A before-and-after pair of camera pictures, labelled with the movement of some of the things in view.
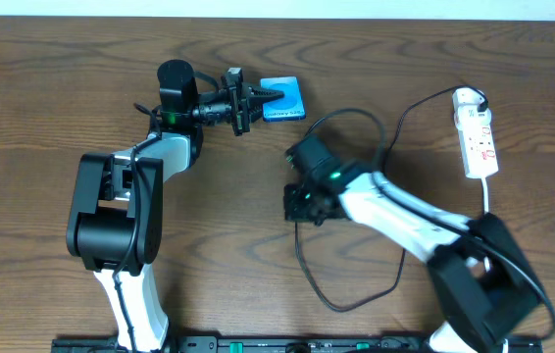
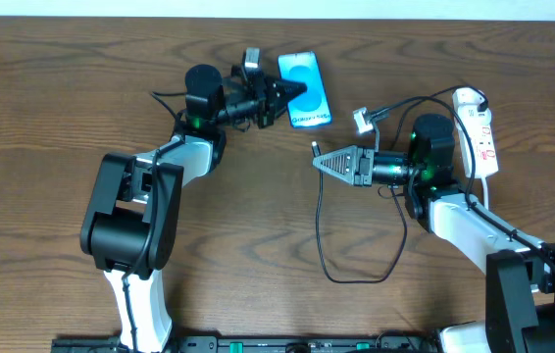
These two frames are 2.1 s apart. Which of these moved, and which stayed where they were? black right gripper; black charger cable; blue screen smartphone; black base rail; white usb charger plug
Moved: blue screen smartphone; black right gripper; black charger cable
Stayed: black base rail; white usb charger plug
